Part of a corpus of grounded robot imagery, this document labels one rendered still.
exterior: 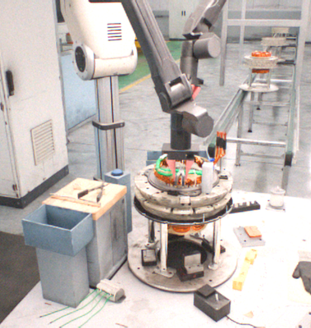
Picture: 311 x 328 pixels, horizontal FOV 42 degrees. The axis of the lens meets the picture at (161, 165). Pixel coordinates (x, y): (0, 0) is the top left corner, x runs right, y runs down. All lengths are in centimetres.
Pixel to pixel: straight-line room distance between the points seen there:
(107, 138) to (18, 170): 192
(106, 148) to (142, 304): 67
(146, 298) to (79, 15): 97
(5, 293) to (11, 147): 124
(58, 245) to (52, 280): 15
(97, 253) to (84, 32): 77
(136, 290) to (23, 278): 152
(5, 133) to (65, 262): 229
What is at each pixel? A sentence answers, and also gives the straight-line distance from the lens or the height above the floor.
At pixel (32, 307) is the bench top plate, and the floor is 78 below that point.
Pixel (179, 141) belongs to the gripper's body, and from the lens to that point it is 109.
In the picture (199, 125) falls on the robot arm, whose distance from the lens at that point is 101.
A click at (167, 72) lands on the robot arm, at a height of 147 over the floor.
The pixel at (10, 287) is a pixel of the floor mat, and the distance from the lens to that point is 276.
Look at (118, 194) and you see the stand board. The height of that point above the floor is 106.
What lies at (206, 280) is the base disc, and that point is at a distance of 137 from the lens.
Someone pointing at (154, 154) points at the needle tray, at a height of 105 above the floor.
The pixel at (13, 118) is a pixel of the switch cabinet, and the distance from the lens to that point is 340.
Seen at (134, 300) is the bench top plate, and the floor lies 78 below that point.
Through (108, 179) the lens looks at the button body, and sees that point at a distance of 153.
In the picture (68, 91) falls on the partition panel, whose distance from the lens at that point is 514.
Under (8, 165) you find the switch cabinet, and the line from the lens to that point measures 353.
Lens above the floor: 164
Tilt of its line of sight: 22 degrees down
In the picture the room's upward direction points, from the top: straight up
